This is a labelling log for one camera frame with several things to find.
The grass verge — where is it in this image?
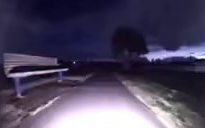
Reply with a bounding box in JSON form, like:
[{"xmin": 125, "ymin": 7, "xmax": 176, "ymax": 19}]
[{"xmin": 114, "ymin": 68, "xmax": 205, "ymax": 128}]

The dark tree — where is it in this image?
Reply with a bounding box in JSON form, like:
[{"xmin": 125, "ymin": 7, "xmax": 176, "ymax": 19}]
[{"xmin": 111, "ymin": 27, "xmax": 150, "ymax": 69}]

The white painted line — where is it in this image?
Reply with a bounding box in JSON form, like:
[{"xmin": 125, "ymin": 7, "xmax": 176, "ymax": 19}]
[{"xmin": 28, "ymin": 95, "xmax": 62, "ymax": 117}]

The grey asphalt path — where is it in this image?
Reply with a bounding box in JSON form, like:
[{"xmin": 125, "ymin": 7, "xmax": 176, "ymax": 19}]
[{"xmin": 21, "ymin": 71, "xmax": 169, "ymax": 128}]

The paved bench pad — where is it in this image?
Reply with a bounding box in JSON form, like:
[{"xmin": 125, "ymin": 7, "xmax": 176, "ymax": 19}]
[{"xmin": 0, "ymin": 72, "xmax": 95, "ymax": 128}]

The pale slatted bench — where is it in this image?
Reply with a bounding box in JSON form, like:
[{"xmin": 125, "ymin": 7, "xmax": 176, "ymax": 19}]
[{"xmin": 2, "ymin": 52, "xmax": 70, "ymax": 98}]

